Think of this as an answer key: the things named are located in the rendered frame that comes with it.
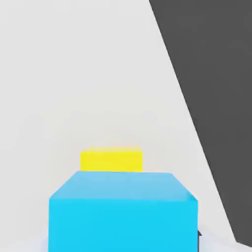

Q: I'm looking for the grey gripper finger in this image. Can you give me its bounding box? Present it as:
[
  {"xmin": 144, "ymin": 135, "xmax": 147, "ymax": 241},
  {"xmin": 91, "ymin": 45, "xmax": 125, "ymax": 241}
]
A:
[{"xmin": 197, "ymin": 224, "xmax": 240, "ymax": 252}]

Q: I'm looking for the small blue cube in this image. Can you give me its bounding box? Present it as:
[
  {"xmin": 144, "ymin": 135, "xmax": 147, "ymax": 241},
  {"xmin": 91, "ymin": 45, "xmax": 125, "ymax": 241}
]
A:
[{"xmin": 48, "ymin": 170, "xmax": 199, "ymax": 252}]

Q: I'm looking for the small yellow cube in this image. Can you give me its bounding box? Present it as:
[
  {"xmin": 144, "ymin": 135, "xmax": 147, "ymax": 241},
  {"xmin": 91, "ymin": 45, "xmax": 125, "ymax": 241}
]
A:
[{"xmin": 80, "ymin": 146, "xmax": 144, "ymax": 173}]

